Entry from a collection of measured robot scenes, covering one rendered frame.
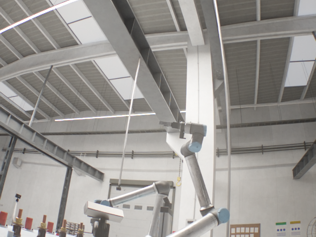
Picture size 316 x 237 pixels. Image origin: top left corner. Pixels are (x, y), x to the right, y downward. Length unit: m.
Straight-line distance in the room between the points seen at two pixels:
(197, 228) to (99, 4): 3.53
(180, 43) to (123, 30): 6.15
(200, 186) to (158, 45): 9.11
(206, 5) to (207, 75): 3.01
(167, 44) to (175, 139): 4.50
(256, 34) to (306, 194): 10.07
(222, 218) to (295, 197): 13.92
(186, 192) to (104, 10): 5.13
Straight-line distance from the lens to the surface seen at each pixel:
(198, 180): 1.81
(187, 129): 1.80
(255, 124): 11.53
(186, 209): 6.77
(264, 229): 14.99
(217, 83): 8.50
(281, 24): 11.02
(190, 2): 8.16
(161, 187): 2.17
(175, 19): 10.35
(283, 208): 15.25
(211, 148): 7.10
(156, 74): 5.99
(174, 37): 10.75
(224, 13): 10.59
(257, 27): 10.71
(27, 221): 2.53
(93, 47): 12.62
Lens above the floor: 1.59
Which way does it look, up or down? 29 degrees up
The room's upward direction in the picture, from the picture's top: 6 degrees clockwise
